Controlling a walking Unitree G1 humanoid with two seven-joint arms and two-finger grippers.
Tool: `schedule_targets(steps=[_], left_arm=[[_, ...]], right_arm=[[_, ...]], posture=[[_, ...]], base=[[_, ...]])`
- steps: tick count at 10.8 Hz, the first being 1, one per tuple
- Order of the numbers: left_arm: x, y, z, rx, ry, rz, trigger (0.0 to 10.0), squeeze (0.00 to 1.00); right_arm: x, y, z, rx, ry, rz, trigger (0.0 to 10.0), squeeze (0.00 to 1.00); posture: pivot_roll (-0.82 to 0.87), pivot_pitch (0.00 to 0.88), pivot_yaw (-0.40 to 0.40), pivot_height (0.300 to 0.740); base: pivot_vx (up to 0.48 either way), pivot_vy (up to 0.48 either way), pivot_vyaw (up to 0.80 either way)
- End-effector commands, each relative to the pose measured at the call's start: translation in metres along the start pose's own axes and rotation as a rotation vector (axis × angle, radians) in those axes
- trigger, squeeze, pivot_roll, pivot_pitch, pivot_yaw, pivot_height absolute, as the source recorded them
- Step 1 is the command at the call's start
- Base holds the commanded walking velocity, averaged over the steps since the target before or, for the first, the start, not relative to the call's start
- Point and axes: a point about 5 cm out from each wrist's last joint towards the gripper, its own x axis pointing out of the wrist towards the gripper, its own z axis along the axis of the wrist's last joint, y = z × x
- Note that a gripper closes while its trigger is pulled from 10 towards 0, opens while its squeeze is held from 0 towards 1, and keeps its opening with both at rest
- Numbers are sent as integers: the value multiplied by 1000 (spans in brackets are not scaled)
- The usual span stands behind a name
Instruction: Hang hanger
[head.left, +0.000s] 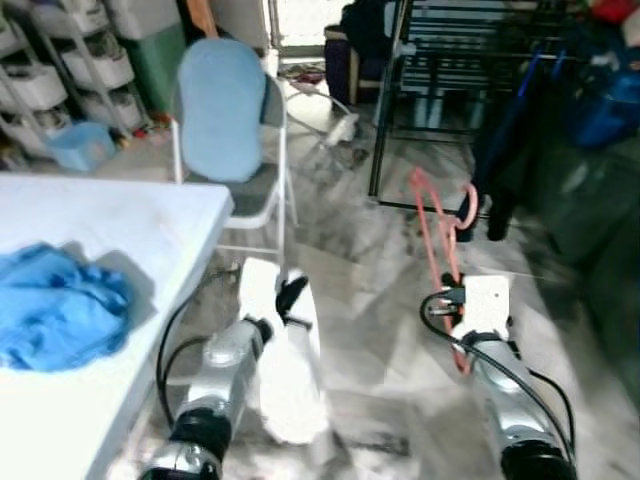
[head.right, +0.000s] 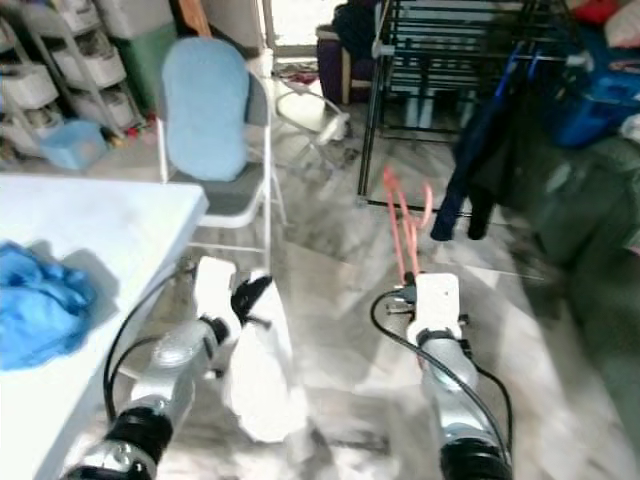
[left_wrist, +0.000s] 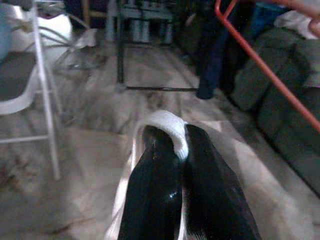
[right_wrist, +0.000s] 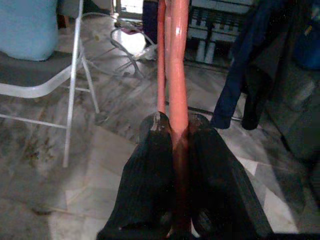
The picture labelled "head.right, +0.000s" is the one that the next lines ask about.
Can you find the blue garment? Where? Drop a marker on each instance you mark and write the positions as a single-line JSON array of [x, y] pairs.
[[45, 310]]

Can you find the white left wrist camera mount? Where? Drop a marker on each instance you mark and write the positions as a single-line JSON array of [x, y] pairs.
[[215, 285]]

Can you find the orange hanging cloth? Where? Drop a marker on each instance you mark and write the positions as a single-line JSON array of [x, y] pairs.
[[192, 15]]

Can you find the blue plastic crate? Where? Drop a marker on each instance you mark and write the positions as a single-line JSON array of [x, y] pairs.
[[595, 110]]

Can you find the white folding chair grey seat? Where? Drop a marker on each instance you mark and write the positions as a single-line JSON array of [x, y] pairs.
[[240, 200]]

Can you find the dark navy hanging garment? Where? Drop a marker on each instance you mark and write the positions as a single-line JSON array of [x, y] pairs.
[[480, 160]]

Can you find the green white storage cabinet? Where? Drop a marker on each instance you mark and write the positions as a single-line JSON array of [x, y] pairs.
[[155, 65]]

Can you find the white basket shelving unit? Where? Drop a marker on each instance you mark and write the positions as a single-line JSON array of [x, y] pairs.
[[100, 65]]

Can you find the white tube frame bouncer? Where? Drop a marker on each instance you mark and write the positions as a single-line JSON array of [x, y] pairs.
[[335, 128]]

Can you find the light blue plastic bin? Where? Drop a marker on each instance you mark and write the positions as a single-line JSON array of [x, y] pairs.
[[72, 148]]

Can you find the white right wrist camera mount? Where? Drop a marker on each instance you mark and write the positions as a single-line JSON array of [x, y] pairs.
[[438, 300]]

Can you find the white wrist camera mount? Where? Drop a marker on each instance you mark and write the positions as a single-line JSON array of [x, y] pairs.
[[438, 300], [215, 285]]

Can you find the black metal drying rack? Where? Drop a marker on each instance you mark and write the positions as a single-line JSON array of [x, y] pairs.
[[375, 100]]

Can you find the white crumpled cloth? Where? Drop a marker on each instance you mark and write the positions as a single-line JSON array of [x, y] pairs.
[[630, 126]]

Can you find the dark blue cloth pile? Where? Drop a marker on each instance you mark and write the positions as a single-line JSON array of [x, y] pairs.
[[360, 25]]

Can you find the white folding table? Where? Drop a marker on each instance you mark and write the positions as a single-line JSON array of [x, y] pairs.
[[100, 250]]

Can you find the purple upholstered armchair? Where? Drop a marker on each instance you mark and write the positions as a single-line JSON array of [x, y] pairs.
[[330, 65]]

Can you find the white barred glass door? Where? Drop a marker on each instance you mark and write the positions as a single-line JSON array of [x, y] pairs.
[[295, 20]]

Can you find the blue plastic clothes hanger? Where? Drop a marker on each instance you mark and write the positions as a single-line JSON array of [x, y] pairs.
[[512, 78]]

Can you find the light blue pillow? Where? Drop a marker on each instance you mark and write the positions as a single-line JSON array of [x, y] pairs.
[[205, 110]]

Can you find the pink plastic clothes hanger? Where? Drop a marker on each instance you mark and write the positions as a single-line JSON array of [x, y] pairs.
[[400, 225]]

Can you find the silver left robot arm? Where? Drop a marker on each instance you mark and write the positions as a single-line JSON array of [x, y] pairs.
[[175, 360]]

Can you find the red cloth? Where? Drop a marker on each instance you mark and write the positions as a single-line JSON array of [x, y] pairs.
[[600, 10]]

